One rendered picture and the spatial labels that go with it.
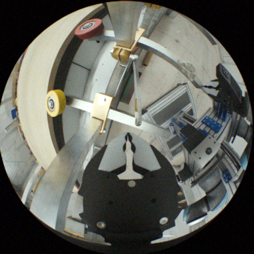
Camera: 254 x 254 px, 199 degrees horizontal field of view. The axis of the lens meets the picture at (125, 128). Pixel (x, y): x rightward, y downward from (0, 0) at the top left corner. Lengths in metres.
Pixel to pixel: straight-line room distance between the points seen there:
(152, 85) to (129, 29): 1.02
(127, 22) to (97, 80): 0.38
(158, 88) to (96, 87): 0.90
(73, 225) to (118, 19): 0.50
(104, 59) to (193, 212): 0.93
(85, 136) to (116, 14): 0.22
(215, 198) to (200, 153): 0.29
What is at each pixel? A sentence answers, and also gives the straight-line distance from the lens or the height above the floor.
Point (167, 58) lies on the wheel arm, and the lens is 0.27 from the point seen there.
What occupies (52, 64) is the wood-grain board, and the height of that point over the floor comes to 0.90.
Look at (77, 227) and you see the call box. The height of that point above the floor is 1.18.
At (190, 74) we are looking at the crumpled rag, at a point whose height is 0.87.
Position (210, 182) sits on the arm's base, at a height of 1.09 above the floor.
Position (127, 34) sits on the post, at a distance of 0.18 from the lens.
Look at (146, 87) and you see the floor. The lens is 1.09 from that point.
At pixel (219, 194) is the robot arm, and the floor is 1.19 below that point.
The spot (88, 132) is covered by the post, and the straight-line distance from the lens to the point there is 0.16.
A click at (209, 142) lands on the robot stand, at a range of 0.39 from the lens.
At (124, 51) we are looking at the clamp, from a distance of 0.21.
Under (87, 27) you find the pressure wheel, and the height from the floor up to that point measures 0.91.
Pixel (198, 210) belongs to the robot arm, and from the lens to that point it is 0.51.
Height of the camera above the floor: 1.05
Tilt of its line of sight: 63 degrees down
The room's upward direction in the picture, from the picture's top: 179 degrees clockwise
